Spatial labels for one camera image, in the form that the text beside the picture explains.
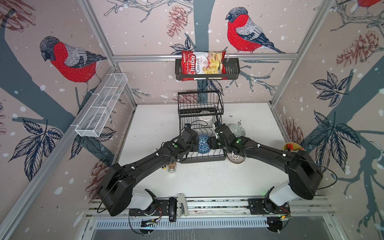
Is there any grey green patterned bowl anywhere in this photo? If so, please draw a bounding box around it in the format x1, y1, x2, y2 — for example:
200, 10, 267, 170
229, 124, 246, 138

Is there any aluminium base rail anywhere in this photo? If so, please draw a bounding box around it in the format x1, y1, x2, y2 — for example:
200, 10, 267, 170
82, 197, 336, 237

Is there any black two-tier dish rack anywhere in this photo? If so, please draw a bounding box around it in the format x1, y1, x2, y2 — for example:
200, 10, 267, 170
175, 90, 226, 164

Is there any red cassava chips bag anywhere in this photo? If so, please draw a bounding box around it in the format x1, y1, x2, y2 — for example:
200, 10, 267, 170
182, 51, 226, 75

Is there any small glass spice jar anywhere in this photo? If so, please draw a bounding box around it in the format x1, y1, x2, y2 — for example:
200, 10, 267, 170
167, 162, 177, 173

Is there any yellow cup with markers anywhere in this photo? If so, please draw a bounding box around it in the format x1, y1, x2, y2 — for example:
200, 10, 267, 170
283, 143, 304, 152

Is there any black wall wire basket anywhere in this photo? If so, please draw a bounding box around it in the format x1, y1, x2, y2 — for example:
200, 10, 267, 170
175, 58, 240, 81

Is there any white brown patterned bowl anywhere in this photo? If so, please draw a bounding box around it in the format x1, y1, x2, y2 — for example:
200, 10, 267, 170
227, 153, 246, 164

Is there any blue patterned bowl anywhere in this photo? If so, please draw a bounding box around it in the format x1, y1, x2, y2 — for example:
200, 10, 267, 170
198, 134, 211, 154

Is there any white wire wall shelf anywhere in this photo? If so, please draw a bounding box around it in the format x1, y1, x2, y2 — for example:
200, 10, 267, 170
75, 73, 128, 138

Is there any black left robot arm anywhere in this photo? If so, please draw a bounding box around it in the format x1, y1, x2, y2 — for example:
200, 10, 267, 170
97, 129, 199, 217

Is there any white ceramic bowl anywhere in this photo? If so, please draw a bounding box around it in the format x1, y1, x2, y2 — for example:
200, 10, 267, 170
198, 110, 214, 126

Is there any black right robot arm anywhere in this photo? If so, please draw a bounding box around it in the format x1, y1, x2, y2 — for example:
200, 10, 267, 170
208, 125, 323, 213

